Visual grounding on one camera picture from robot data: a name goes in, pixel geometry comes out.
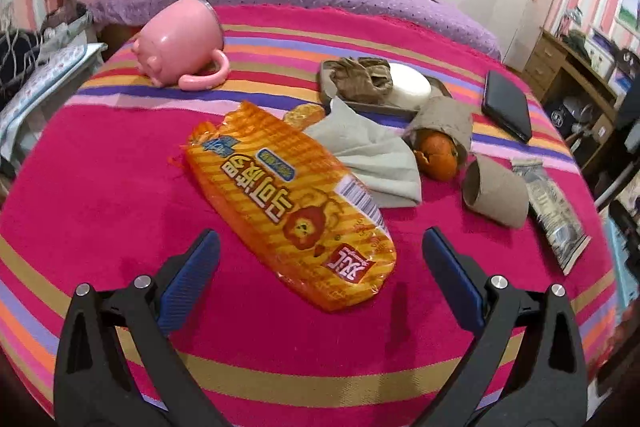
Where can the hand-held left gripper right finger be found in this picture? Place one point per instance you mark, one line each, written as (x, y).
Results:
(452, 269)

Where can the striped pink blanket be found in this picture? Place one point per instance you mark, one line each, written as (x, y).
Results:
(125, 187)

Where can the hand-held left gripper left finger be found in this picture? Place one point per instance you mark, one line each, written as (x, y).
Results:
(192, 277)

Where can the cardboard tube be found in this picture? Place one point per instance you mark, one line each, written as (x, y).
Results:
(445, 117)
(500, 197)

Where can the white round block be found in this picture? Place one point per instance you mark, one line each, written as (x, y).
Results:
(410, 87)

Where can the black phone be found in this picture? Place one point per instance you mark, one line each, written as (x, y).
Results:
(507, 104)

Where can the polka-dot cloth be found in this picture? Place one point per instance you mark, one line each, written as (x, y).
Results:
(45, 72)

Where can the wooden desk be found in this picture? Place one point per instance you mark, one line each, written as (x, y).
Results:
(547, 57)

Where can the orange peel piece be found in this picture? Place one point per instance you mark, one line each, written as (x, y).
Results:
(302, 116)

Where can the orange snack packet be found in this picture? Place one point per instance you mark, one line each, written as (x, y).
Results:
(280, 197)

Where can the silver foil wrapper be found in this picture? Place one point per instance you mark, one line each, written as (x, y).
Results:
(555, 217)

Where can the grey paper tissue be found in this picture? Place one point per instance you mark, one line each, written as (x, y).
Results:
(370, 152)

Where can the pink pig cup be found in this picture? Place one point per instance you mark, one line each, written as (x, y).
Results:
(175, 42)

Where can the crumpled brown cloth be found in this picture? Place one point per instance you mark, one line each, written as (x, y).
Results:
(360, 79)

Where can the black patterned cloth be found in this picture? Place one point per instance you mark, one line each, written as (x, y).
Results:
(17, 57)

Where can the brown rectangular tray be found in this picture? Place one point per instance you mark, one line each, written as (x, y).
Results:
(326, 82)

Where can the wall picture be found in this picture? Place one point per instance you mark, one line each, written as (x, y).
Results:
(629, 9)

